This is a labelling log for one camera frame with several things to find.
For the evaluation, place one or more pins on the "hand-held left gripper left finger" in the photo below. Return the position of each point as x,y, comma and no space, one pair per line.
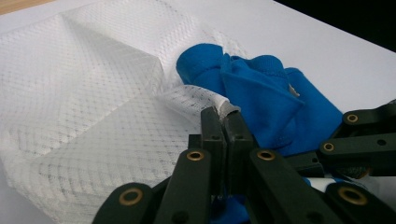
213,140

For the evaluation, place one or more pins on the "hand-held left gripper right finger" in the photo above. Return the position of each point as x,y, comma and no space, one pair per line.
238,140

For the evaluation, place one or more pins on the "blue garment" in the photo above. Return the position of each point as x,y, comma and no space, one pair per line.
267,102

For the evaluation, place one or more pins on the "white mesh laundry bag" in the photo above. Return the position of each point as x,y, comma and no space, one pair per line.
93,93

